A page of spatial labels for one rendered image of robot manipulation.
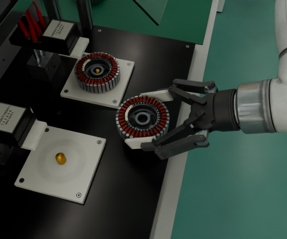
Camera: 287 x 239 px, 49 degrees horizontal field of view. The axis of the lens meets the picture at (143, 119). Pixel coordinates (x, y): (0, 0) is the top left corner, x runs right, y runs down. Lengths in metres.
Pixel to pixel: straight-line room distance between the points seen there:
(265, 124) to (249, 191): 1.05
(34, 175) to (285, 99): 0.50
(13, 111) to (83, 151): 0.18
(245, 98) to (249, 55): 1.54
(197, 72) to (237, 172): 0.81
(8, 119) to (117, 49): 0.40
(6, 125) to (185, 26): 0.62
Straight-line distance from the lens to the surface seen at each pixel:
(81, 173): 0.68
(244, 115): 0.53
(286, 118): 0.52
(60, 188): 0.68
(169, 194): 0.69
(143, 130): 0.63
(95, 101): 0.77
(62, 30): 0.75
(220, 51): 2.04
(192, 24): 1.01
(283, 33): 0.57
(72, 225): 0.66
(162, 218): 0.67
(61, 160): 0.68
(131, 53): 0.88
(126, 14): 1.04
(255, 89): 0.54
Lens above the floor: 1.40
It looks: 57 degrees down
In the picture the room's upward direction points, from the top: straight up
